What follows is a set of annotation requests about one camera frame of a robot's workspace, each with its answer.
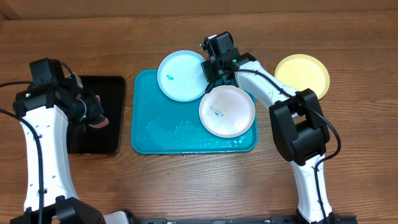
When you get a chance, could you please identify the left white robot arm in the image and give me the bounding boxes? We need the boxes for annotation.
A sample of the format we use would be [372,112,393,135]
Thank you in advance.
[10,58,136,224]

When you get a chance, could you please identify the light blue plate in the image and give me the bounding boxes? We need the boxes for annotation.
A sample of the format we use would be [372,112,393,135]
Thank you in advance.
[157,50,209,102]

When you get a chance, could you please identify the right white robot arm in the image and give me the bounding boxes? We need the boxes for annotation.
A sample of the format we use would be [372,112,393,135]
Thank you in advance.
[200,31,333,223]

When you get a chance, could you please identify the black plastic tray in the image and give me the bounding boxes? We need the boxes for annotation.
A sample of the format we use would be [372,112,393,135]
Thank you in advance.
[67,76,126,154]

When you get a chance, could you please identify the white plate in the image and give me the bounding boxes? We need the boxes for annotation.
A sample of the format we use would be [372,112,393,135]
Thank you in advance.
[199,85,256,138]

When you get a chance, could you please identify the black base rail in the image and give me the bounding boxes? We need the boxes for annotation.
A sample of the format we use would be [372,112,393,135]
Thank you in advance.
[124,209,358,224]

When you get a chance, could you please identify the red green scrub sponge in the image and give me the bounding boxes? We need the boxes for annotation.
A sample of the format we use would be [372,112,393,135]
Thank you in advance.
[88,95,109,129]

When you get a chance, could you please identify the teal plastic tray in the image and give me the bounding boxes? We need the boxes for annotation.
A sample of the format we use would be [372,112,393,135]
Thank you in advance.
[131,70,258,154]

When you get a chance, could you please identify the yellow plate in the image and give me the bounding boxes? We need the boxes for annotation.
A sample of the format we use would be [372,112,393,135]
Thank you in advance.
[274,54,330,100]

